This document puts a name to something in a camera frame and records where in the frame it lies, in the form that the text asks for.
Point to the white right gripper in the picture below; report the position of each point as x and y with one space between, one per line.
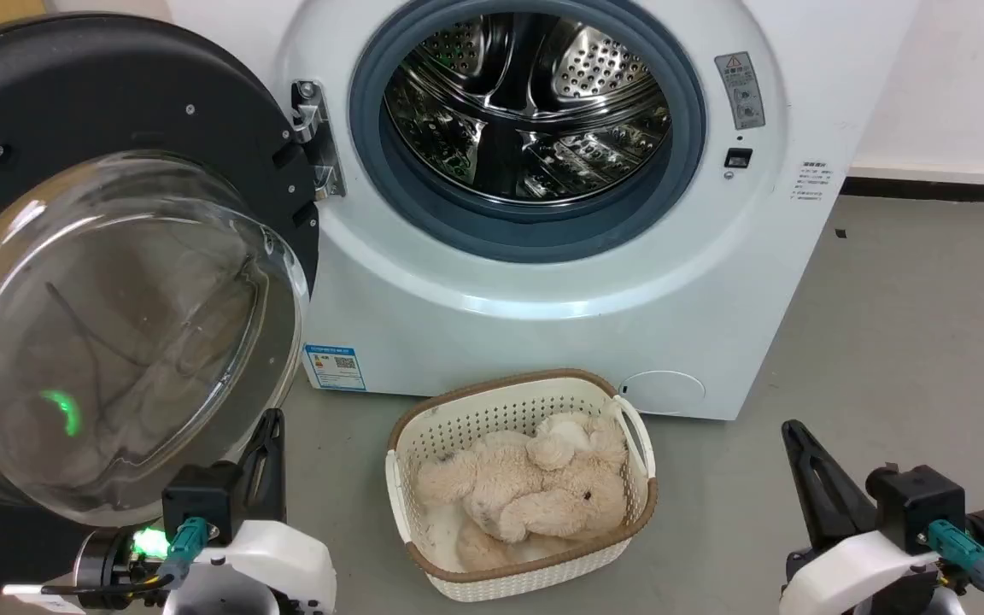
842 576

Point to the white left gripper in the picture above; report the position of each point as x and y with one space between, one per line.
270 572

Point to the black round glass washer door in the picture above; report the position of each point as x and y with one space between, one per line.
116 102

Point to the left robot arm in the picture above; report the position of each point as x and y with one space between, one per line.
112 568

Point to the white front-load washing machine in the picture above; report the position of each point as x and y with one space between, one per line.
543 325

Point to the metal washer door hinge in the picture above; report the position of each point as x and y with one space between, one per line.
321 145

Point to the black door latch slot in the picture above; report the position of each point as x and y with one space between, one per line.
738 158

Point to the blue and white QR sticker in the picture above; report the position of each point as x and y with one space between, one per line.
335 367

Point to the round white filter cover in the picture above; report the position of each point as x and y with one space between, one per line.
663 393

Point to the cream plastic laundry basket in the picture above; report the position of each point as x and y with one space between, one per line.
492 410

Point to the beige plush teddy bear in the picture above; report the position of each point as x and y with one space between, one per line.
535 495

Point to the small printed text label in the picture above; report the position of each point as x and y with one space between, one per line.
812 184

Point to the grey warning label sticker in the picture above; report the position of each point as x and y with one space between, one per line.
740 90

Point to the stainless steel washer drum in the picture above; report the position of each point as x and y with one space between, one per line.
526 94

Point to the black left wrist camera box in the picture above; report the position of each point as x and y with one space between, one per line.
202 504

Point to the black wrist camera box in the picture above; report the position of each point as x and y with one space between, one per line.
202 504
915 504

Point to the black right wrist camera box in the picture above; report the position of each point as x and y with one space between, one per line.
915 504

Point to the black wall baseboard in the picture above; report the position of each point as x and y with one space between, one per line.
940 190

